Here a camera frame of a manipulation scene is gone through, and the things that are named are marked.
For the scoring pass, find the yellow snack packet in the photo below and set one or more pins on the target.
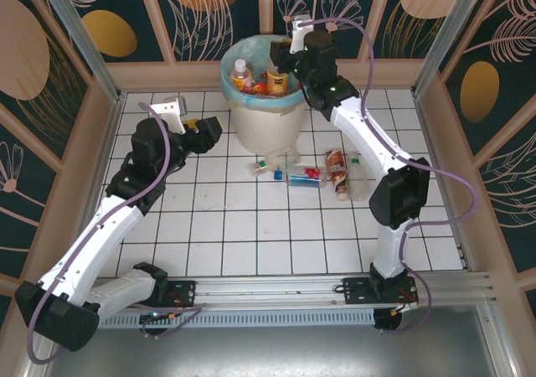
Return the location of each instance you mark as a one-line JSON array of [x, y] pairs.
[[278, 84]]

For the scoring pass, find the pink drink bottle white cap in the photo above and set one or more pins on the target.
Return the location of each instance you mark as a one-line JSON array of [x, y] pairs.
[[243, 77]]

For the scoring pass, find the clear blue-capped bottle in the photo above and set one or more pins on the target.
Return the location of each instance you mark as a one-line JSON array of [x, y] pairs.
[[305, 178]]

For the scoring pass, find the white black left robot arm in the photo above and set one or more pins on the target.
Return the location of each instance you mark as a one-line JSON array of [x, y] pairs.
[[96, 234]]

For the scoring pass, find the white trash bin, blue liner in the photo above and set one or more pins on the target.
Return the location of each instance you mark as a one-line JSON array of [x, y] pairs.
[[226, 79]]

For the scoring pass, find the cream plastic waste bin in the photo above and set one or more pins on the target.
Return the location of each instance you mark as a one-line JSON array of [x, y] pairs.
[[268, 125]]

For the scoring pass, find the brown chocolate drink bottle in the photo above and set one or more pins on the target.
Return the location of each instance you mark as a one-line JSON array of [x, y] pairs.
[[337, 171]]

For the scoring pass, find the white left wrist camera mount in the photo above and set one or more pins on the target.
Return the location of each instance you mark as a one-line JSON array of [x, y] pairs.
[[171, 111]]

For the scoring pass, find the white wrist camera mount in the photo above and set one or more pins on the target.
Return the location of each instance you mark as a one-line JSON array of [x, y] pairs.
[[299, 33], [171, 111]]

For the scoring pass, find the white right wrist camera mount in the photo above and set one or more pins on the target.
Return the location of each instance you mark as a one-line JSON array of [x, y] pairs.
[[299, 33]]

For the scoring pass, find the aluminium side rail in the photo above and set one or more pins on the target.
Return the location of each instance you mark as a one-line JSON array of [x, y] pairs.
[[437, 167], [109, 142]]

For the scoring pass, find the aluminium corner post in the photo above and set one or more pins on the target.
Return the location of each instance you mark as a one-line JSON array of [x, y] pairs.
[[79, 37], [446, 37]]

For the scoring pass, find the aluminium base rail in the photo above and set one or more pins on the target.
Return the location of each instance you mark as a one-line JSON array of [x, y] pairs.
[[272, 291]]

